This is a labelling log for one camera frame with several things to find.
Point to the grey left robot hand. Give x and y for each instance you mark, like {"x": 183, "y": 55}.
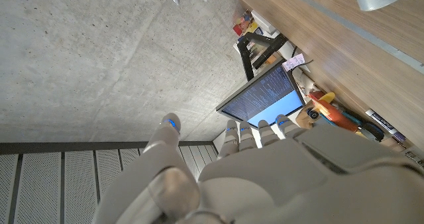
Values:
{"x": 281, "y": 184}

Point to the colourful toy plane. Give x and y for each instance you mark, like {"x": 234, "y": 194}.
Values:
{"x": 334, "y": 114}

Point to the black computer monitor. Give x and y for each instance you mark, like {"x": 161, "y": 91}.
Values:
{"x": 261, "y": 96}

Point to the small white box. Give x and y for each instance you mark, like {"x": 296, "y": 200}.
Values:
{"x": 263, "y": 22}

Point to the black round object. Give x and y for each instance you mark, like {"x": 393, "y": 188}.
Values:
{"x": 374, "y": 132}

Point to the white marker pen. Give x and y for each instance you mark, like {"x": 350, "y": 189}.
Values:
{"x": 381, "y": 121}

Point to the pink sticky note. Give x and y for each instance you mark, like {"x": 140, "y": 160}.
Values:
{"x": 293, "y": 62}

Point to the wooden desk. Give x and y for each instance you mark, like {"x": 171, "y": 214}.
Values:
{"x": 397, "y": 28}

